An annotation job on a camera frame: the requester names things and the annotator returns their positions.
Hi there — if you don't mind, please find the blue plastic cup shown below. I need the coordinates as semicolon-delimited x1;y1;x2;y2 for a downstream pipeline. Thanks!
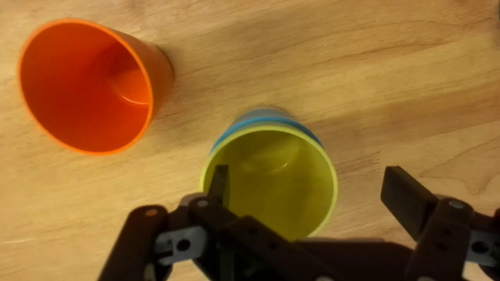
210;106;322;154

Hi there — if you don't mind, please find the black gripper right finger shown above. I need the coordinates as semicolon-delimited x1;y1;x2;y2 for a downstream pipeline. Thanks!
380;165;500;281

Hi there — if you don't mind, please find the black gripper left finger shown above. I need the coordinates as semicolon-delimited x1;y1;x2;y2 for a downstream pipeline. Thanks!
99;164;325;281

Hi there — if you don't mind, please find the yellow plastic cup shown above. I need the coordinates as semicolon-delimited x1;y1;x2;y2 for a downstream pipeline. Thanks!
200;123;339;242

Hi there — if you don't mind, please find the orange plastic cup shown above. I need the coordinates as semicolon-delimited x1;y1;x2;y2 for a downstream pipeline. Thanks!
17;17;177;156

